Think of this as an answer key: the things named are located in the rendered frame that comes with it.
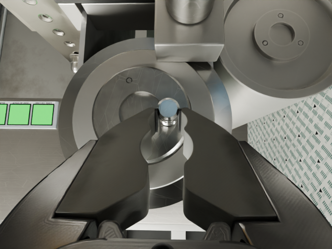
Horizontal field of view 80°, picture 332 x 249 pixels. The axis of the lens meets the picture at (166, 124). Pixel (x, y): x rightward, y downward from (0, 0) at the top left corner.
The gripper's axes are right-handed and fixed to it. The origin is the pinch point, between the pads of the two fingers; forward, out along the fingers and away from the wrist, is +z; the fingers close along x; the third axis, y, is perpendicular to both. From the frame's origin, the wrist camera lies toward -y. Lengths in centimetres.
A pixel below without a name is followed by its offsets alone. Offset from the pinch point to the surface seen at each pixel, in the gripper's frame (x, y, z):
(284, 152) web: 15.5, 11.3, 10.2
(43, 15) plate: -24.0, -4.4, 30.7
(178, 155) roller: 0.8, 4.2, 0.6
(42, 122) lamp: -32.0, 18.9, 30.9
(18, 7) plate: -26.6, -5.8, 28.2
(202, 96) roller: 2.7, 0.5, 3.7
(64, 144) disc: -8.7, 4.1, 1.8
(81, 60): -8.0, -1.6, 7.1
